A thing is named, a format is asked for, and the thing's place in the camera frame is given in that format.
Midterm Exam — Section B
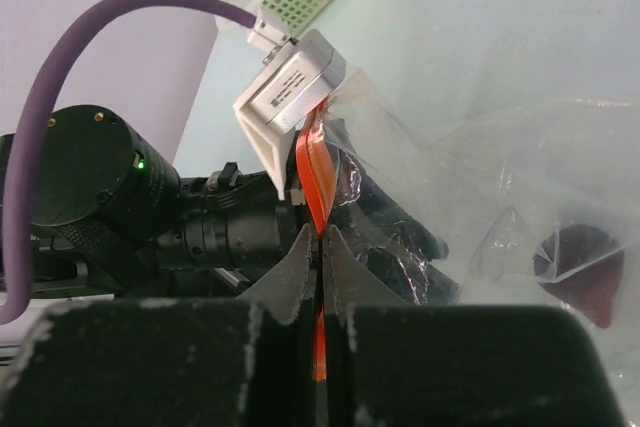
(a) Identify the clear zip top bag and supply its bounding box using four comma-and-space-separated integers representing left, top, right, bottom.
302, 71, 639, 396

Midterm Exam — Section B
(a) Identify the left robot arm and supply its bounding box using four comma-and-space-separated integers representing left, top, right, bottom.
31, 105, 460, 305

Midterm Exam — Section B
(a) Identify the dark purple fake fruit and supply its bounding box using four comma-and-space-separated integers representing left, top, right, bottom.
532, 224, 625, 329

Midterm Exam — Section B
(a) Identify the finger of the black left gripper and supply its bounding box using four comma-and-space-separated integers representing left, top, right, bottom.
325, 119, 460, 306

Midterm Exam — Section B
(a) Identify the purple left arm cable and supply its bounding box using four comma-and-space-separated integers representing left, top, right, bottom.
0, 0, 257, 326

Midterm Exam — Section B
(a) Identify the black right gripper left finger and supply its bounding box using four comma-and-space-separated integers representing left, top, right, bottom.
1, 226, 318, 426

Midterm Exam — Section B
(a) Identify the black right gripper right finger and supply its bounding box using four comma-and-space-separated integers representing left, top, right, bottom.
322, 227, 626, 426

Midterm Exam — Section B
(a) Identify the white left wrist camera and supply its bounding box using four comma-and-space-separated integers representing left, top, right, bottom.
233, 8, 346, 200

